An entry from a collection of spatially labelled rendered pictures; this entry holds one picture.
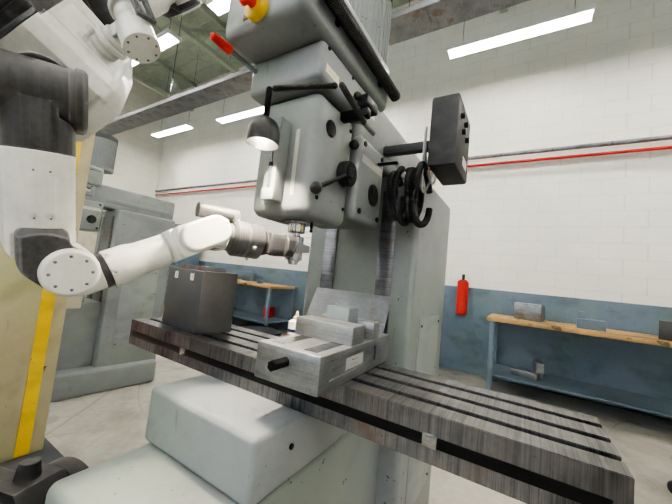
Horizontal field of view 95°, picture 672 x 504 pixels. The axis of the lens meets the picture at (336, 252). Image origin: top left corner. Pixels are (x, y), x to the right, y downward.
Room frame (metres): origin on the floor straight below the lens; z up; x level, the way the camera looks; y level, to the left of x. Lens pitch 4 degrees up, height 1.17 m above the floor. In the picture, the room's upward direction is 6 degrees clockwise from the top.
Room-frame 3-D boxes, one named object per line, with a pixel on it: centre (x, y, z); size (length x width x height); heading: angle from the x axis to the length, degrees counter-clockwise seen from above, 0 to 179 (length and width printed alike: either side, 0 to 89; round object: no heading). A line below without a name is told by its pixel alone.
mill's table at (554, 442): (0.82, 0.07, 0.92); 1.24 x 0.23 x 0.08; 58
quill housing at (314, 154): (0.86, 0.11, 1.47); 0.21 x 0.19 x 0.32; 58
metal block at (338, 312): (0.76, -0.03, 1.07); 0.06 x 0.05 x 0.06; 60
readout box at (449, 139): (0.93, -0.33, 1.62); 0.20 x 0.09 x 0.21; 148
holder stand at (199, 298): (1.03, 0.43, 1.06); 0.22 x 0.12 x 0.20; 52
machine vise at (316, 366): (0.74, -0.02, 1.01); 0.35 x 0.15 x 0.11; 150
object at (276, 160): (0.76, 0.17, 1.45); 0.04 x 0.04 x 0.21; 58
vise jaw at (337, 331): (0.71, 0.00, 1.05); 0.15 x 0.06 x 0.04; 60
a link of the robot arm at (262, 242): (0.79, 0.19, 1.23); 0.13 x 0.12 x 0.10; 39
